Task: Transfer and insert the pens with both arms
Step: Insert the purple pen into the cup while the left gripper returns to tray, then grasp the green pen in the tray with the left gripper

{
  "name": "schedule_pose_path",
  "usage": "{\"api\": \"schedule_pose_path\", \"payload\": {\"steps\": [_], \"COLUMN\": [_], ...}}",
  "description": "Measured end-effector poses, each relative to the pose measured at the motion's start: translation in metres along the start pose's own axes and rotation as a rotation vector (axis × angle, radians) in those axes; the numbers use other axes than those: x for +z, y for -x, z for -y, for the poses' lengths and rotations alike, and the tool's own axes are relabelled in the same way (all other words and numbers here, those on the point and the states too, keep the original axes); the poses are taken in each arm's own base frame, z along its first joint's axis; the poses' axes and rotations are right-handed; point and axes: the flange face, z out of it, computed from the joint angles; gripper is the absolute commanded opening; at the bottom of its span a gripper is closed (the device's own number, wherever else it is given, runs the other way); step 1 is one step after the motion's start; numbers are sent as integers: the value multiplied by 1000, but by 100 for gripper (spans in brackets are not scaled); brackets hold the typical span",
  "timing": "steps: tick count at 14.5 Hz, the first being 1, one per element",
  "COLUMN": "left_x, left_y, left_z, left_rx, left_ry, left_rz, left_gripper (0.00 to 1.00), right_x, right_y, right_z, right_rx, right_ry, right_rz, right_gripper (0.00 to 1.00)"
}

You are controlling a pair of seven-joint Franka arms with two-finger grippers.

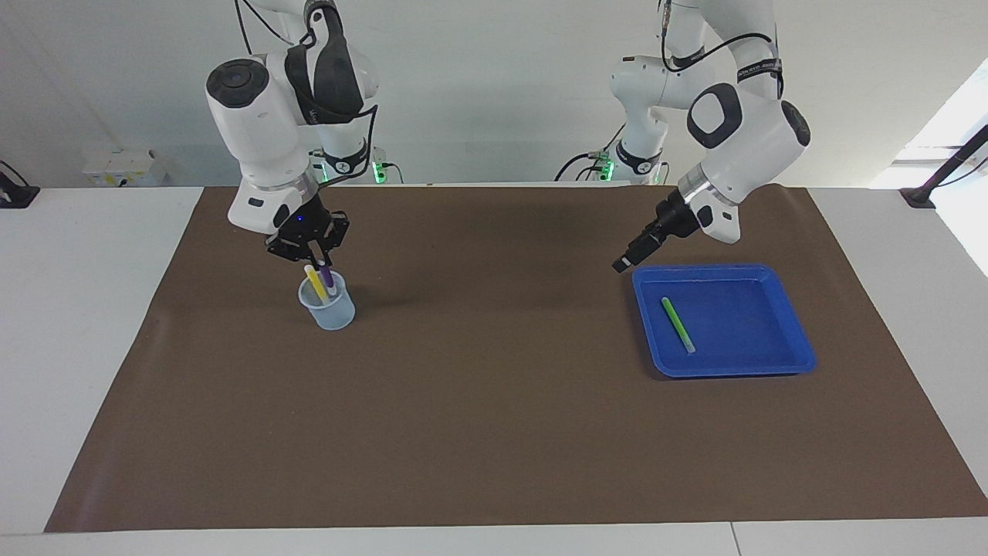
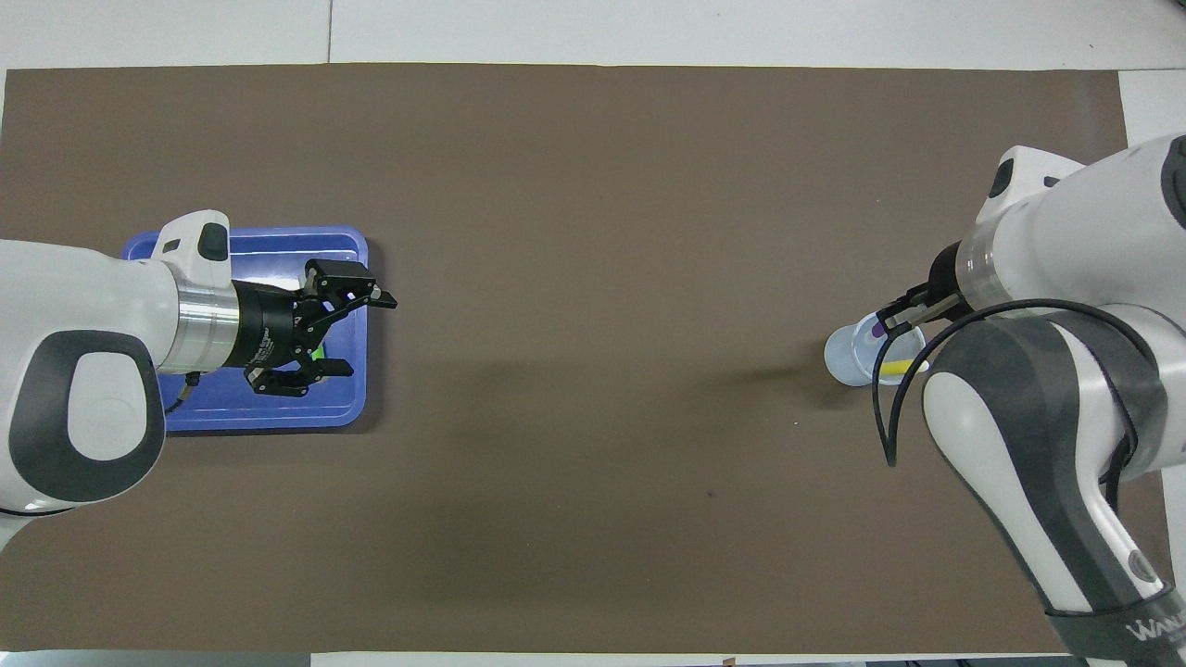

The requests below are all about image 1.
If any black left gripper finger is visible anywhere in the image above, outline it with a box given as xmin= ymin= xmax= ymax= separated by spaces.
xmin=613 ymin=228 xmax=654 ymax=268
xmin=621 ymin=235 xmax=667 ymax=275

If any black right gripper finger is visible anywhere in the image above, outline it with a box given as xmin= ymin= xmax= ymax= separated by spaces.
xmin=316 ymin=218 xmax=350 ymax=268
xmin=267 ymin=235 xmax=310 ymax=264

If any green pen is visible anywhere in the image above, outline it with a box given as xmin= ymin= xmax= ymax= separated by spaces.
xmin=661 ymin=297 xmax=696 ymax=355

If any translucent plastic cup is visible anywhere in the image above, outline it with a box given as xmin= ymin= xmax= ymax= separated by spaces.
xmin=298 ymin=270 xmax=357 ymax=331

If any blue plastic tray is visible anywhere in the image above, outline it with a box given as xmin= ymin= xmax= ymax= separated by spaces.
xmin=631 ymin=264 xmax=817 ymax=379

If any white power box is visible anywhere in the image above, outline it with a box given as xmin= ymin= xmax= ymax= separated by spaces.
xmin=83 ymin=149 xmax=167 ymax=187

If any brown table mat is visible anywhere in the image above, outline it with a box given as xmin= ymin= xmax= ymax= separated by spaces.
xmin=44 ymin=185 xmax=988 ymax=534

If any black stand with pole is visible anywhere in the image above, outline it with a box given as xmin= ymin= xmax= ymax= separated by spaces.
xmin=899 ymin=124 xmax=988 ymax=211

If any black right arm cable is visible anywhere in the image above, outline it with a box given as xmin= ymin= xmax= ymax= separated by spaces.
xmin=235 ymin=0 xmax=380 ymax=186

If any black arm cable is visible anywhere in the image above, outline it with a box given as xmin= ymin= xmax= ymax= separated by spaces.
xmin=660 ymin=0 xmax=777 ymax=74
xmin=235 ymin=0 xmax=380 ymax=186

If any black left base cable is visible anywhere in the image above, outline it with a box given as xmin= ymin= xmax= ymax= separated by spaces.
xmin=554 ymin=116 xmax=628 ymax=183

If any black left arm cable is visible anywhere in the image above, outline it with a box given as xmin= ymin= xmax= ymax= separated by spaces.
xmin=660 ymin=0 xmax=777 ymax=74

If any black table clamp mount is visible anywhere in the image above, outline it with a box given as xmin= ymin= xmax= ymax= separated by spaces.
xmin=0 ymin=161 xmax=41 ymax=209

